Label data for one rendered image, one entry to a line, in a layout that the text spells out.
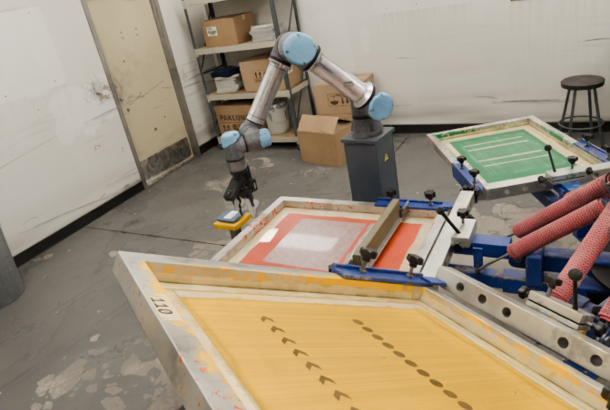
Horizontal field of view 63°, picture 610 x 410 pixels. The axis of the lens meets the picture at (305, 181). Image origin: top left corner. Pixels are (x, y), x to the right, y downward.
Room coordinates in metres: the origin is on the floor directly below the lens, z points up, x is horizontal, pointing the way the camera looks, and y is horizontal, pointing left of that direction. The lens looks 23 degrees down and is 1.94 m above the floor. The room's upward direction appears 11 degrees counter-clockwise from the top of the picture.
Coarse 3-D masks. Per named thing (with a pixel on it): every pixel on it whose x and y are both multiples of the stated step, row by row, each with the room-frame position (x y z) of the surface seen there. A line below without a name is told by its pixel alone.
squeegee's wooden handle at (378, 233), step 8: (392, 200) 1.72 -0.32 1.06; (392, 208) 1.66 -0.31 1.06; (384, 216) 1.61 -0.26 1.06; (392, 216) 1.65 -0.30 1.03; (376, 224) 1.56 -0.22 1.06; (384, 224) 1.57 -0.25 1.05; (392, 224) 1.64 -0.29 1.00; (376, 232) 1.51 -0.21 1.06; (384, 232) 1.57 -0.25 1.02; (368, 240) 1.46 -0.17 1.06; (376, 240) 1.50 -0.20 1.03; (376, 248) 1.49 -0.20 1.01; (352, 256) 1.40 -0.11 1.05; (360, 256) 1.39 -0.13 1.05; (360, 264) 1.38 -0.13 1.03
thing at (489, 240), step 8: (472, 240) 1.37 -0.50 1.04; (480, 240) 1.36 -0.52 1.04; (488, 240) 1.35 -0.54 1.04; (496, 240) 1.34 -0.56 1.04; (504, 240) 1.33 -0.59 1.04; (464, 248) 1.37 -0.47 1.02; (472, 248) 1.36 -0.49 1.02; (488, 248) 1.33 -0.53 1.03; (496, 248) 1.32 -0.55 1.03; (504, 248) 1.31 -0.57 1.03; (488, 256) 1.33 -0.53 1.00; (496, 256) 1.32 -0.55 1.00
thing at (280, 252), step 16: (272, 240) 1.78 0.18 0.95; (288, 240) 1.76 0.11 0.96; (304, 240) 1.73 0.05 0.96; (256, 256) 1.68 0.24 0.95; (272, 256) 1.66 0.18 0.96; (288, 256) 1.64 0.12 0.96; (304, 256) 1.61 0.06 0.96; (320, 256) 1.59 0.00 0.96; (336, 256) 1.57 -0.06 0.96; (384, 256) 1.51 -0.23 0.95; (400, 256) 1.49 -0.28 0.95
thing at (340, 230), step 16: (288, 224) 1.90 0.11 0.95; (304, 224) 1.87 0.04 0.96; (320, 224) 1.84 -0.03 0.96; (336, 224) 1.81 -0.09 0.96; (352, 224) 1.79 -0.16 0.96; (368, 224) 1.76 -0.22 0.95; (400, 224) 1.71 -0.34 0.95; (416, 224) 1.69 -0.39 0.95; (320, 240) 1.70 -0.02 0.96; (336, 240) 1.68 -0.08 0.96; (352, 240) 1.66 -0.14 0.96; (400, 240) 1.59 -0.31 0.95
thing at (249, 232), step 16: (272, 208) 2.01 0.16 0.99; (304, 208) 2.02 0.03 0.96; (320, 208) 1.97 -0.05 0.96; (336, 208) 1.93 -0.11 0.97; (352, 208) 1.89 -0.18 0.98; (368, 208) 1.85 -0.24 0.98; (384, 208) 1.81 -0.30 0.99; (256, 224) 1.88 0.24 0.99; (432, 224) 1.60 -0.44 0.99; (240, 240) 1.77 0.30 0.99; (432, 240) 1.49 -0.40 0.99; (224, 256) 1.68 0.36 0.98
